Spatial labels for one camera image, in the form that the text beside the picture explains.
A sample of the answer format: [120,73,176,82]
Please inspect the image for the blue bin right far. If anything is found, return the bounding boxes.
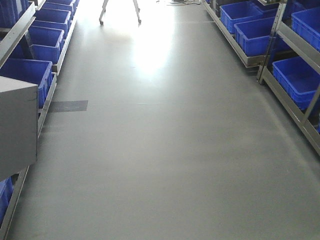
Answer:
[220,1,263,34]

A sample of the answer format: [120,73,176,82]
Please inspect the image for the right steel shelf rack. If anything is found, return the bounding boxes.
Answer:
[203,0,320,151]

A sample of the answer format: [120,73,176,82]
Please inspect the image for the blue bin right near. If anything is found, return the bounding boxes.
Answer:
[272,56,320,111]

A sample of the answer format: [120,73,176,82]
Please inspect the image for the blue bin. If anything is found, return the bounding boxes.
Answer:
[28,26,65,65]
[272,56,320,111]
[234,17,275,57]
[0,58,53,109]
[220,1,263,34]

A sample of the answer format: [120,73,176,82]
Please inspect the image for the metal stand legs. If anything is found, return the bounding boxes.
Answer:
[98,0,143,25]

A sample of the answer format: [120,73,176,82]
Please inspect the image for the steel shelf rack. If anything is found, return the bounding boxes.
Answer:
[0,0,79,240]
[203,0,320,151]

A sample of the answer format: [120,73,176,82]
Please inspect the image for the blue bin left near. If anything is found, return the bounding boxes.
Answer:
[0,58,53,109]

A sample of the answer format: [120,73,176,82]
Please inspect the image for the blue bin right middle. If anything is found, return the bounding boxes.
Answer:
[234,17,275,57]

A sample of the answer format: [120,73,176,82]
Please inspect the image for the blue bin upper right shelf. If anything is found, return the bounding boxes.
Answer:
[291,7,320,52]

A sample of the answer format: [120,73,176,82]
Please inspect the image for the left steel shelf rack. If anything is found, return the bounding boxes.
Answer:
[0,0,79,240]

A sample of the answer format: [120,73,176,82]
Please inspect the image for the gray square hollow base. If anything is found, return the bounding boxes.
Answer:
[0,76,38,180]

